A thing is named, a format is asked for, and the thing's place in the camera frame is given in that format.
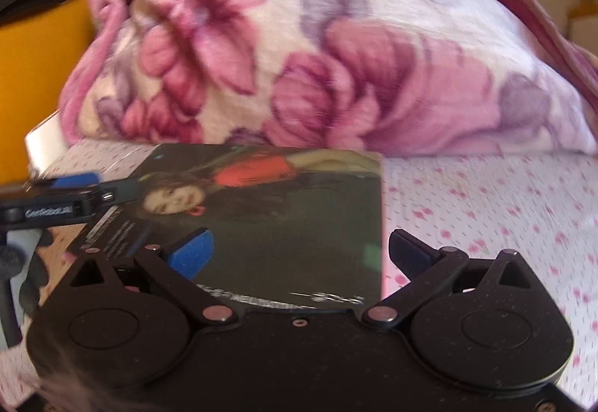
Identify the white board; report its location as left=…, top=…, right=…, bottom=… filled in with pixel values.
left=24, top=110, right=69, bottom=171

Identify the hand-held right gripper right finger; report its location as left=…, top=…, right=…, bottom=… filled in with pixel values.
left=363, top=229, right=538, bottom=329

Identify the pink floral blanket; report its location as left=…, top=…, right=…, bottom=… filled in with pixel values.
left=58, top=0, right=598, bottom=157

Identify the cherry print bedsheet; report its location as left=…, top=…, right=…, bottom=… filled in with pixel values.
left=0, top=139, right=598, bottom=396

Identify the yellow wooden cabinet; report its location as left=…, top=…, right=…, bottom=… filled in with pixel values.
left=0, top=0, right=96, bottom=185

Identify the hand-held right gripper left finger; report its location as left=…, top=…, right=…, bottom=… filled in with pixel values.
left=70, top=227, right=239, bottom=327

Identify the box lid with portrait print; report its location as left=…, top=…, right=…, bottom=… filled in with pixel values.
left=65, top=142, right=385, bottom=311

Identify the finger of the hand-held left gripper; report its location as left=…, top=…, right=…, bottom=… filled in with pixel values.
left=99, top=179, right=142, bottom=206
left=49, top=172, right=102, bottom=192

